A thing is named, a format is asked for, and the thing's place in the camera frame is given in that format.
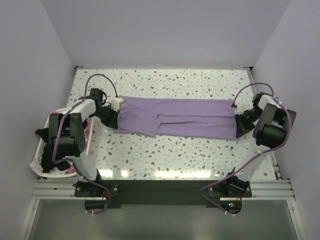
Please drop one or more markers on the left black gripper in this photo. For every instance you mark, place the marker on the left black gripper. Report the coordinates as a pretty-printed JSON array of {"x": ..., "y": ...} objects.
[{"x": 112, "y": 122}]

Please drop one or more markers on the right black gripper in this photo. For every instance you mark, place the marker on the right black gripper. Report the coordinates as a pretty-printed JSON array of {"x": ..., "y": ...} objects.
[{"x": 242, "y": 127}]

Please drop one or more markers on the purple t shirt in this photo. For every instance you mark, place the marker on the purple t shirt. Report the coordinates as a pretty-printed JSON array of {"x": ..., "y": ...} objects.
[{"x": 200, "y": 118}]

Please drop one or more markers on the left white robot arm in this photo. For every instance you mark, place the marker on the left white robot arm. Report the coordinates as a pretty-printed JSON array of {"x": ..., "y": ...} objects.
[{"x": 87, "y": 107}]

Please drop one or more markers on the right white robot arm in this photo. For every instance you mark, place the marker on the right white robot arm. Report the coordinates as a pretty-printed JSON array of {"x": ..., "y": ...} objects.
[{"x": 271, "y": 126}]

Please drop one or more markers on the pink garment in basket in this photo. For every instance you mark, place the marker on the pink garment in basket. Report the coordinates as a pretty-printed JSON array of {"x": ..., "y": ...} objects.
[{"x": 68, "y": 139}]

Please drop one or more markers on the black garment in basket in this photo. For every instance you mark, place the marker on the black garment in basket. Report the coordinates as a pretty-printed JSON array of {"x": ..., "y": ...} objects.
[{"x": 46, "y": 161}]

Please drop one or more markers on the white laundry basket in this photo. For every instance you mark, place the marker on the white laundry basket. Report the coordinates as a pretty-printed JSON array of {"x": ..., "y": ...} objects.
[{"x": 88, "y": 132}]

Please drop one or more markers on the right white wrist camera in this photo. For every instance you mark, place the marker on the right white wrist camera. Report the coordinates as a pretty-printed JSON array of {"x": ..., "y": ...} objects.
[{"x": 239, "y": 108}]

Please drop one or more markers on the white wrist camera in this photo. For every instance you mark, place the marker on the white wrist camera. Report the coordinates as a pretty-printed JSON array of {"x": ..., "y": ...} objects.
[
  {"x": 239, "y": 108},
  {"x": 116, "y": 103}
]

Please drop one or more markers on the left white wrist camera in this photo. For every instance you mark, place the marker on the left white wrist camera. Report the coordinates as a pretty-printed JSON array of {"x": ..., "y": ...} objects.
[{"x": 116, "y": 103}]

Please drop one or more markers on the aluminium rail frame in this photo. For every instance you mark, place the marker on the aluminium rail frame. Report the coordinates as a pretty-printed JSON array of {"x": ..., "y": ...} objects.
[{"x": 63, "y": 189}]

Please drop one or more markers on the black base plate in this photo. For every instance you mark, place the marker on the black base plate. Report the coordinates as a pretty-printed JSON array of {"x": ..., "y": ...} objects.
[{"x": 114, "y": 194}]

